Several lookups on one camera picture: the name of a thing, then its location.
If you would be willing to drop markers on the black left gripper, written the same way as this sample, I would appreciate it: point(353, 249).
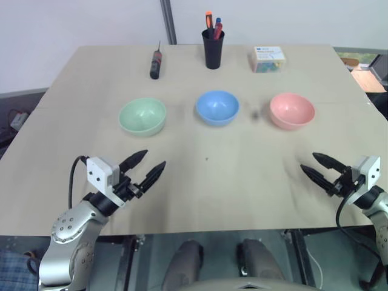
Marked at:
point(128, 189)

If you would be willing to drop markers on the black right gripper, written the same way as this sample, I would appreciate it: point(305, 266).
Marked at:
point(344, 185)

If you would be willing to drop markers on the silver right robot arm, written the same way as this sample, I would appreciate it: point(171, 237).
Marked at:
point(379, 212)

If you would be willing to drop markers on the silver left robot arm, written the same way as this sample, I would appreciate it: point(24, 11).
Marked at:
point(72, 224)

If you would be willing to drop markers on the light green bowl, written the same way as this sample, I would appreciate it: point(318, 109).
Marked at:
point(142, 116)

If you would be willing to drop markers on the pink bowl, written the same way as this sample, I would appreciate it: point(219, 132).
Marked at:
point(292, 110)

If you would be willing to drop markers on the blue bowl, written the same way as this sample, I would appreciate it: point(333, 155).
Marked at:
point(216, 107)

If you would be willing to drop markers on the dark rounded shape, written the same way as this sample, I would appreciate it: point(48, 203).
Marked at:
point(183, 263)
point(260, 260)

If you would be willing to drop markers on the black red screwdriver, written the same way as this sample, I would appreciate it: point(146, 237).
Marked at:
point(155, 65)

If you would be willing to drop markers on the clear box of coloured clips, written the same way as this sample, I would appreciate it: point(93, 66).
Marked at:
point(268, 60)

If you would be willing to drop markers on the white power adapter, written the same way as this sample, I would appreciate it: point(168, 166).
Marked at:
point(18, 119)

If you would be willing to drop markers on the black pen cup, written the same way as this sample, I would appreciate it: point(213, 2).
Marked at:
point(213, 53)

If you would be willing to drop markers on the red pen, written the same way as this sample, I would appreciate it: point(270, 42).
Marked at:
point(217, 31)

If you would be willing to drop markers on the orange capped black marker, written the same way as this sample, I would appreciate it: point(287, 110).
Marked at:
point(209, 22)

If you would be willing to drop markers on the blue capped pen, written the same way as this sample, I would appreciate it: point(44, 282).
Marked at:
point(218, 22)

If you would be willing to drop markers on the blue plaid cloth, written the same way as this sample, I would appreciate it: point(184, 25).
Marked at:
point(15, 272)

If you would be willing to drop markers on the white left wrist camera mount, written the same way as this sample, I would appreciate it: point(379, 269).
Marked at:
point(98, 174)

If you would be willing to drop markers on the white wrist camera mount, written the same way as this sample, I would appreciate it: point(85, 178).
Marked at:
point(98, 174)
point(371, 171)

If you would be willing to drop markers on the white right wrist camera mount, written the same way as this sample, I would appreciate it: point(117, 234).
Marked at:
point(371, 171)

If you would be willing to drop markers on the black table leg frame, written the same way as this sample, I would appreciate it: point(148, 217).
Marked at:
point(300, 257)
point(128, 260)

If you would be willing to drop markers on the grey window frame post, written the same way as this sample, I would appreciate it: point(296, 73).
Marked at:
point(168, 21)

